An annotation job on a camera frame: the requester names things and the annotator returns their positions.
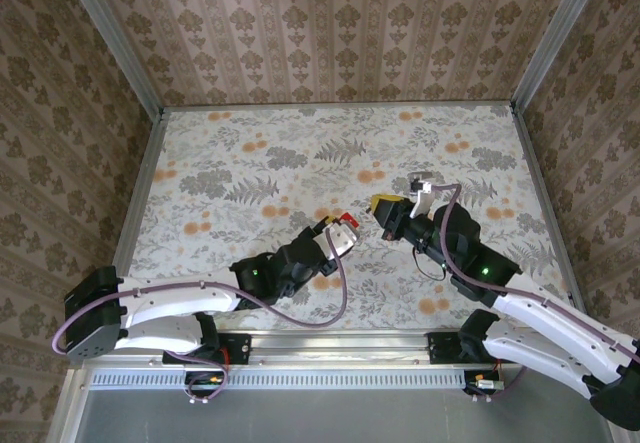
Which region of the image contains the floral table cloth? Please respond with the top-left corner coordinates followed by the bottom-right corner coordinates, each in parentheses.
top-left (122, 105), bottom-right (574, 334)

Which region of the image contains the grey metal panel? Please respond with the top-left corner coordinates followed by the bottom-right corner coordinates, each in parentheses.
top-left (74, 387), bottom-right (614, 443)

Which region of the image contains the thin black cable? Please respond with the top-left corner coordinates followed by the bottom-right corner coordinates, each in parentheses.
top-left (411, 245), bottom-right (451, 283)

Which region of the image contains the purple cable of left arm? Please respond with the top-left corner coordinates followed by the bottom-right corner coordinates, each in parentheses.
top-left (52, 226), bottom-right (350, 407)

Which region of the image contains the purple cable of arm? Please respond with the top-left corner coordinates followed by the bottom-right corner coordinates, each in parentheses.
top-left (52, 226), bottom-right (350, 407)
top-left (429, 181), bottom-right (640, 404)

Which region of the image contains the aluminium base rail extrusion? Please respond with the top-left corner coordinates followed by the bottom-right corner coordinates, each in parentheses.
top-left (219, 330), bottom-right (506, 362)

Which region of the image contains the aluminium table side rail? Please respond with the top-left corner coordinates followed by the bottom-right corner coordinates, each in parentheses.
top-left (107, 107), bottom-right (169, 284)
top-left (509, 104), bottom-right (589, 314)

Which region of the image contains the thin aluminium table edge rail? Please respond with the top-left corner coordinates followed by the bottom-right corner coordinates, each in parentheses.
top-left (162, 102), bottom-right (516, 112)

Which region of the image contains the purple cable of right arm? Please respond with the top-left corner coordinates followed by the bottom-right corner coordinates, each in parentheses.
top-left (429, 181), bottom-right (640, 404)

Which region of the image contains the slotted grey cable duct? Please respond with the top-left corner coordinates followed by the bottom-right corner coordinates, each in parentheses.
top-left (89, 368), bottom-right (471, 390)

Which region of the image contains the aluminium frame post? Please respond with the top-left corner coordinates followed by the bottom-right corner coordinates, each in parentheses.
top-left (508, 0), bottom-right (615, 112)
top-left (55, 0), bottom-right (167, 117)

